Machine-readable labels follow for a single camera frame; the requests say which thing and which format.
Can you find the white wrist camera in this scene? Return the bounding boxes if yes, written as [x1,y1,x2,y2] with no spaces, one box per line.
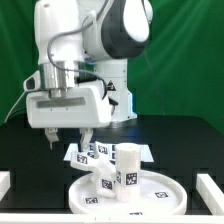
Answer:
[23,71,41,92]

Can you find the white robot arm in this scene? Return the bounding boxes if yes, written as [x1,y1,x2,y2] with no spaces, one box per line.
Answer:
[24,0,153,151]

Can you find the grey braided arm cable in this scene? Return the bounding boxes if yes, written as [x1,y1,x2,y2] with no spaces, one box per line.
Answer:
[46,0,119,108]

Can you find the black cable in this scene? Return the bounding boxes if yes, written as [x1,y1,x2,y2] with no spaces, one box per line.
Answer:
[6,106,28,123]

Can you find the white right fence block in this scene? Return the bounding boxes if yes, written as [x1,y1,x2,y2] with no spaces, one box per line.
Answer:
[196,174,224,216]

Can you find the white fence block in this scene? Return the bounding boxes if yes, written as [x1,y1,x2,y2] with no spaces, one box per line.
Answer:
[0,171,10,201]
[196,174,224,216]

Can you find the white table base plate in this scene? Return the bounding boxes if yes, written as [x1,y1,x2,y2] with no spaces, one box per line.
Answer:
[70,142,116,198]

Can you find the white cable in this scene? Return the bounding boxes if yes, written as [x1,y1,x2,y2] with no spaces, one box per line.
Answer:
[3,89,28,124]

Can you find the white left fence block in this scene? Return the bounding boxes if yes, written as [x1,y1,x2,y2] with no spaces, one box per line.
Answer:
[0,171,10,201]

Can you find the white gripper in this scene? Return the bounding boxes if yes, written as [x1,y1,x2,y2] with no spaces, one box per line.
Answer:
[26,81,112,152]

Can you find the white round table top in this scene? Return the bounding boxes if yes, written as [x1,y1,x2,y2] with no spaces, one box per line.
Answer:
[69,170,187,216]

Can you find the white marker sheet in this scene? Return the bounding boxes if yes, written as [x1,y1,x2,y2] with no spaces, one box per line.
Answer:
[64,143,154,162]

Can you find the green backdrop curtain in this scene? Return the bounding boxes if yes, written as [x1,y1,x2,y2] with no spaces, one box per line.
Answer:
[0,0,224,130]

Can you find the white front rail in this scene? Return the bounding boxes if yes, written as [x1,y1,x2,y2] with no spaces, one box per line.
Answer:
[0,213,224,224]

